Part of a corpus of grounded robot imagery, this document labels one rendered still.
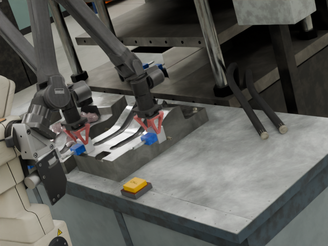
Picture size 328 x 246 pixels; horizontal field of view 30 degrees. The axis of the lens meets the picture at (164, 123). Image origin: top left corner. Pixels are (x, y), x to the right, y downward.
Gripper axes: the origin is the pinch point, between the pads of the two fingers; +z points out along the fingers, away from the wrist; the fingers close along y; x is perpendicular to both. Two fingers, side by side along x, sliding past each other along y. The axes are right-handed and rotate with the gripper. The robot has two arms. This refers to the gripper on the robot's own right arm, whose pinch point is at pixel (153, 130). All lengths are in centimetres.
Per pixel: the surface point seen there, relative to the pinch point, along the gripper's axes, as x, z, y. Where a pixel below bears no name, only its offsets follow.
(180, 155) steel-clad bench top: -9.0, 15.1, 0.8
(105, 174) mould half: 14.0, 13.8, 18.3
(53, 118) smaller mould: -14, 12, 97
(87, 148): 13.0, 4.2, 26.2
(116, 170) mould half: 13.3, 10.9, 10.3
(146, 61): -65, 2, 79
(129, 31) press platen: -74, -11, 98
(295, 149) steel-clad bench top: -26.2, 15.1, -39.5
